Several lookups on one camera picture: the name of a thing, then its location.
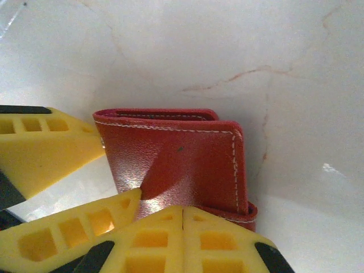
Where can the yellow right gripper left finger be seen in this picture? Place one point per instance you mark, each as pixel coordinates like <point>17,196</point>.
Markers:
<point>148,244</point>

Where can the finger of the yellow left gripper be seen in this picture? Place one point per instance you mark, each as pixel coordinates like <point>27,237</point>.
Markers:
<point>42,159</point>
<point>71,227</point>

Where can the red leather card holder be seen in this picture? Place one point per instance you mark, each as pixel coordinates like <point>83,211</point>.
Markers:
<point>185,159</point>

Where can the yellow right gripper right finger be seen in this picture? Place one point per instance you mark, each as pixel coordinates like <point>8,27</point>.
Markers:
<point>221,244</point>

